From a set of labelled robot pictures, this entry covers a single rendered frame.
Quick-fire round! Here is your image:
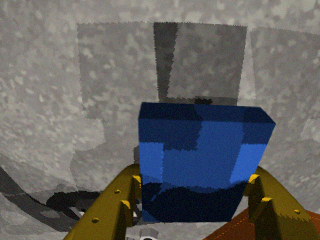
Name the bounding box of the white hex nut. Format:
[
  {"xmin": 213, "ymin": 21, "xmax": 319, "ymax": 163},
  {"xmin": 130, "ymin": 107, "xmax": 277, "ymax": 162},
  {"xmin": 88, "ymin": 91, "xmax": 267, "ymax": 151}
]
[{"xmin": 139, "ymin": 228, "xmax": 158, "ymax": 240}]

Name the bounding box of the blue block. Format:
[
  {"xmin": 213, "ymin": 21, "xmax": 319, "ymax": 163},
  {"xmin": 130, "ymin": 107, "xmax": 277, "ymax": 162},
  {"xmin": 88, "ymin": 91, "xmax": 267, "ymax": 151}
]
[{"xmin": 138, "ymin": 102, "xmax": 276, "ymax": 223}]

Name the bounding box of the white domino tile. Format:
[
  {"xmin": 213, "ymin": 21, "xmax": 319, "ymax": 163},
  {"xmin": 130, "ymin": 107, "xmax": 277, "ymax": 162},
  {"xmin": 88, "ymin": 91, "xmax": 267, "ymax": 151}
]
[{"xmin": 75, "ymin": 199, "xmax": 140, "ymax": 221}]

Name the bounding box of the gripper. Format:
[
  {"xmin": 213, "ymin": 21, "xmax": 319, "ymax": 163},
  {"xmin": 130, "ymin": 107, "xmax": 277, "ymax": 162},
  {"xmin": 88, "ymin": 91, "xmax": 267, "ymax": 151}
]
[{"xmin": 63, "ymin": 164, "xmax": 320, "ymax": 240}]

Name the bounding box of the orange three-compartment bin rack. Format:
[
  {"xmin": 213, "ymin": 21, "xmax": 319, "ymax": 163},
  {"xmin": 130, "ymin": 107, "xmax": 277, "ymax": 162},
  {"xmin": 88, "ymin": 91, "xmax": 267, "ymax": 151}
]
[{"xmin": 203, "ymin": 207, "xmax": 320, "ymax": 240}]

